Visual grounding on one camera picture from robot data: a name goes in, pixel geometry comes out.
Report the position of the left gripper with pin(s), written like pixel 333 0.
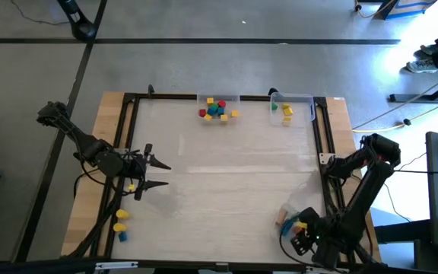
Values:
pixel 135 169

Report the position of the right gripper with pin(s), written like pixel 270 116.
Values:
pixel 325 239

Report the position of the blue cylinder block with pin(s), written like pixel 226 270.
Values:
pixel 287 227

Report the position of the yellow cube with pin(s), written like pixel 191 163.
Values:
pixel 210 100
pixel 207 117
pixel 235 113
pixel 223 118

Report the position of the red cube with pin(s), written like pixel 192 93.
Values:
pixel 221 103
pixel 202 112

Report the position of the blue cube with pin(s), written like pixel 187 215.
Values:
pixel 220 110
pixel 211 112

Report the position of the green cube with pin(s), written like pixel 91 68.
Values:
pixel 214 107

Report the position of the yellow wedge block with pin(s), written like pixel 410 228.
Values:
pixel 285 106
pixel 288 111

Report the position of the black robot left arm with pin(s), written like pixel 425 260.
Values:
pixel 89 148

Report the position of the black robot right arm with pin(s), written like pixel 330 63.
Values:
pixel 371 190

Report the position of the large clear plastic bin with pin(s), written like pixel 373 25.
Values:
pixel 287 243

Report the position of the yellow cylinder block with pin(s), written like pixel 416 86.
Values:
pixel 122 214
pixel 119 227

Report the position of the small dark blue block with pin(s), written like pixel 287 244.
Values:
pixel 122 236

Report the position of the glossy white table sheet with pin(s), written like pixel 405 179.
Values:
pixel 223 190

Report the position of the silver mounting plate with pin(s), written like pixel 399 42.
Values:
pixel 325 157

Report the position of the black clamp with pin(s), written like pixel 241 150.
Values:
pixel 273 91
pixel 150 90

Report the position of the black furniture base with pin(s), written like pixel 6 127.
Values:
pixel 401 232

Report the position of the black floor tape strip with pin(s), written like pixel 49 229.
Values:
pixel 75 83
pixel 242 41

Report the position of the black crossbar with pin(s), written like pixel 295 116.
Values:
pixel 32 266

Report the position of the black stand base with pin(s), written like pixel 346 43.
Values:
pixel 80 26

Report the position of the person's foot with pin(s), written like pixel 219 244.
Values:
pixel 421 66

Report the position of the blue and white box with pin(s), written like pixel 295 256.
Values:
pixel 409 7

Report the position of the black aluminium table frame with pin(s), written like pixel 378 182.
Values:
pixel 165 96

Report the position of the black metal floor frame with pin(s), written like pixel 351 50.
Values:
pixel 413 97

